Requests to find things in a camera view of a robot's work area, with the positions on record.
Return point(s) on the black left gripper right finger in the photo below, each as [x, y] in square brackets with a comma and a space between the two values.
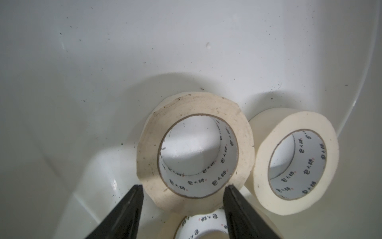
[242, 220]

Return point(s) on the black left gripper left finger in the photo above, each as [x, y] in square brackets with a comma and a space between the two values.
[123, 221]

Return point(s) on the cream masking tape roll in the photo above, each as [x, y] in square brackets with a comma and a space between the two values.
[203, 226]
[200, 193]
[297, 154]

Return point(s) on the white plastic storage box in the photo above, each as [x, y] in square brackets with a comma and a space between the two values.
[79, 79]

